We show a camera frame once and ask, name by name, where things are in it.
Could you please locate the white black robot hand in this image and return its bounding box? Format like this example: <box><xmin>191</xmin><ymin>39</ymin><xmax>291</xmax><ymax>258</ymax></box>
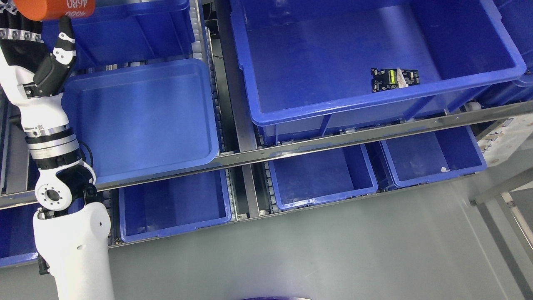
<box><xmin>0</xmin><ymin>0</ymin><xmax>77</xmax><ymax>133</ymax></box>

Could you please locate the orange cylindrical capacitor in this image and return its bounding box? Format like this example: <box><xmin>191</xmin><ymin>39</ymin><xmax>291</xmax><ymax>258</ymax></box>
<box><xmin>13</xmin><ymin>0</ymin><xmax>96</xmax><ymax>21</ymax></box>

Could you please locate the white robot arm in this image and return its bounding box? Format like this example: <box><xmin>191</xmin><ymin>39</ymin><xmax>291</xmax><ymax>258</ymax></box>
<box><xmin>24</xmin><ymin>125</ymin><xmax>115</xmax><ymax>300</ymax></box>

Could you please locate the blue bin top left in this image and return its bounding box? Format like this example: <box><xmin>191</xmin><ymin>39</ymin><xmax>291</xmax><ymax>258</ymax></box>
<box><xmin>41</xmin><ymin>0</ymin><xmax>197</xmax><ymax>70</ymax></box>

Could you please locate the shallow blue tray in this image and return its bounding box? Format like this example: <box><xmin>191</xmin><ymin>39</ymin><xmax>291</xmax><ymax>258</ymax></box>
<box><xmin>62</xmin><ymin>59</ymin><xmax>219</xmax><ymax>187</ymax></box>

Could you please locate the lower blue bin far left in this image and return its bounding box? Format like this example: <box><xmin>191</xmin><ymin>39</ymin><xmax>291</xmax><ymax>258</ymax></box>
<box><xmin>0</xmin><ymin>202</ymin><xmax>84</xmax><ymax>268</ymax></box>

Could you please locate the lower blue bin left centre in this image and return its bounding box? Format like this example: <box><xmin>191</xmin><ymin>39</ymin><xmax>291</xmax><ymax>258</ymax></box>
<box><xmin>118</xmin><ymin>170</ymin><xmax>232</xmax><ymax>243</ymax></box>

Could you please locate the large blue bin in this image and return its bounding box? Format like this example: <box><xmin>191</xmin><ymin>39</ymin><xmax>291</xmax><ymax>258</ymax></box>
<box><xmin>230</xmin><ymin>0</ymin><xmax>527</xmax><ymax>145</ymax></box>

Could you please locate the lower blue bin middle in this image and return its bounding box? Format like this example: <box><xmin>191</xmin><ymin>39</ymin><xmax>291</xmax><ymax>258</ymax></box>
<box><xmin>268</xmin><ymin>145</ymin><xmax>378</xmax><ymax>210</ymax></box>

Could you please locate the black circuit board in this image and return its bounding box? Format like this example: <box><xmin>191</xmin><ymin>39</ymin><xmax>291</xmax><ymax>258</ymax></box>
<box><xmin>371</xmin><ymin>68</ymin><xmax>420</xmax><ymax>93</ymax></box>

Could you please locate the lower blue bin right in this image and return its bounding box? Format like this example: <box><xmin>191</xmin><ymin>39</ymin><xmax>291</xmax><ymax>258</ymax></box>
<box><xmin>367</xmin><ymin>126</ymin><xmax>487</xmax><ymax>190</ymax></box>

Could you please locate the white sign board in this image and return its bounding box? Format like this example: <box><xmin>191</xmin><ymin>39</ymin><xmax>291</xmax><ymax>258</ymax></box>
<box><xmin>476</xmin><ymin>114</ymin><xmax>533</xmax><ymax>167</ymax></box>

